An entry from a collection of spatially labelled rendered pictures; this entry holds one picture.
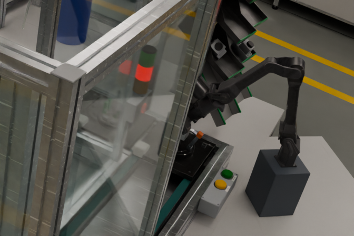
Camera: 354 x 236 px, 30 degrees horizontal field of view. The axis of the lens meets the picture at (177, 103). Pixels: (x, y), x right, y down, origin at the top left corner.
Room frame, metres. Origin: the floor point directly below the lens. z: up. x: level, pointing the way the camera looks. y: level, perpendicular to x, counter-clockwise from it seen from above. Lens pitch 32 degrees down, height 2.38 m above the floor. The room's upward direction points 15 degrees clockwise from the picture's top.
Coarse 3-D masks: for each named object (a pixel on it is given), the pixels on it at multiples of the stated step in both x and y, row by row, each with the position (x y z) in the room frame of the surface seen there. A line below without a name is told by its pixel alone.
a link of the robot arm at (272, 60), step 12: (264, 60) 1.94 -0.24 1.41; (276, 60) 1.95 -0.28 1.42; (288, 60) 1.97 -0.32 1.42; (252, 72) 1.92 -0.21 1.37; (264, 72) 1.91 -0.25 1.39; (276, 72) 1.90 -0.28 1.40; (288, 72) 1.89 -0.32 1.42; (300, 72) 1.89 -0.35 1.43; (228, 84) 1.93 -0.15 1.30; (240, 84) 1.92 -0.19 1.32
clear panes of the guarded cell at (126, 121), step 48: (144, 48) 0.84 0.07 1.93; (192, 48) 1.08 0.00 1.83; (0, 96) 0.65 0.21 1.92; (96, 96) 0.71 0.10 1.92; (144, 96) 0.88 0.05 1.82; (0, 144) 0.64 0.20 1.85; (96, 144) 0.74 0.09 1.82; (144, 144) 0.94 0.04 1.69; (0, 192) 0.64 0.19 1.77; (96, 192) 0.77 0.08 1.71; (144, 192) 1.01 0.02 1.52
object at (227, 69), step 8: (216, 24) 2.32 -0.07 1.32; (216, 32) 2.31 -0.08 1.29; (224, 32) 2.30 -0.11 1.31; (224, 40) 2.30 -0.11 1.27; (208, 56) 2.18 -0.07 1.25; (224, 56) 2.26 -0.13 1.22; (232, 56) 2.27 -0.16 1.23; (216, 64) 2.16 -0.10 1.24; (224, 64) 2.22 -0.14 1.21; (232, 64) 2.25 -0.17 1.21; (240, 64) 2.26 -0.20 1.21; (224, 72) 2.18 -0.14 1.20; (232, 72) 2.21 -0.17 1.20; (224, 80) 2.14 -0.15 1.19
